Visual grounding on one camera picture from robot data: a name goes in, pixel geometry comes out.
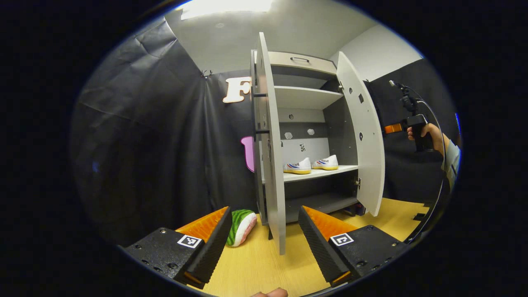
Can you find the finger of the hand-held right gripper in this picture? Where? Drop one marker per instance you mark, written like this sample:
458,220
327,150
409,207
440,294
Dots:
393,128

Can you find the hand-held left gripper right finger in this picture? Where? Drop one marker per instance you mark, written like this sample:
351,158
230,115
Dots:
317,247

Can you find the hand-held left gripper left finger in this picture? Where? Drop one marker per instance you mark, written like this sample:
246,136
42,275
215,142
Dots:
212,247

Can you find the white cabinet door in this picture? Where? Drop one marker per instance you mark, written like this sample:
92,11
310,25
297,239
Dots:
369,165
272,165

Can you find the white striped shoe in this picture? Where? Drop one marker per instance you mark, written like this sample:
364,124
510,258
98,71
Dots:
326,163
298,166

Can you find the grey white shoe cabinet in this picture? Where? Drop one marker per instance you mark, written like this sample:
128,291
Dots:
305,97

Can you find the watermelon plush toy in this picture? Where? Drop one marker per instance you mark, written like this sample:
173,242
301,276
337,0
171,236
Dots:
241,227

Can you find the small blue white box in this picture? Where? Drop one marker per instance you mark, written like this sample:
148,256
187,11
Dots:
354,210

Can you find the black cloth clip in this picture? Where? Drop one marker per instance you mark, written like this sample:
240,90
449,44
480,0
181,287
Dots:
207,74

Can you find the ceiling light panel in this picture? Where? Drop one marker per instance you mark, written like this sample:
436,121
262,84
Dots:
227,7

